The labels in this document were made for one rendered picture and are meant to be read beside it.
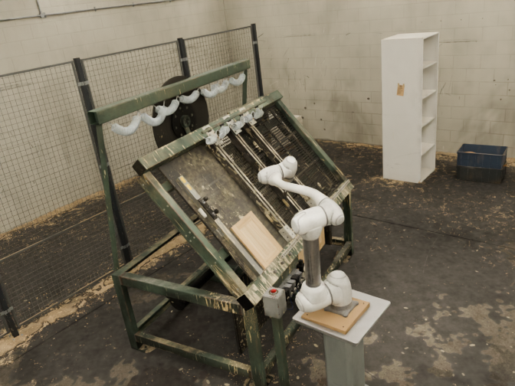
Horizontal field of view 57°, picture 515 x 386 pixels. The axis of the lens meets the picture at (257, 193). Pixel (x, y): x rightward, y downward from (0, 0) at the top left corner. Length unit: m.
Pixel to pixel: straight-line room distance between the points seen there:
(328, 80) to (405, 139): 2.57
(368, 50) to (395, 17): 0.71
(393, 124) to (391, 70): 0.78
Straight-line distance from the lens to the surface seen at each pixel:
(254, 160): 4.21
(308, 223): 2.80
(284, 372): 3.74
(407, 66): 6.95
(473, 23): 8.08
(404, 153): 7.28
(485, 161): 7.35
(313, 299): 3.14
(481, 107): 8.24
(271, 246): 3.83
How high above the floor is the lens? 2.82
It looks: 23 degrees down
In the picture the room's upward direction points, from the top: 7 degrees counter-clockwise
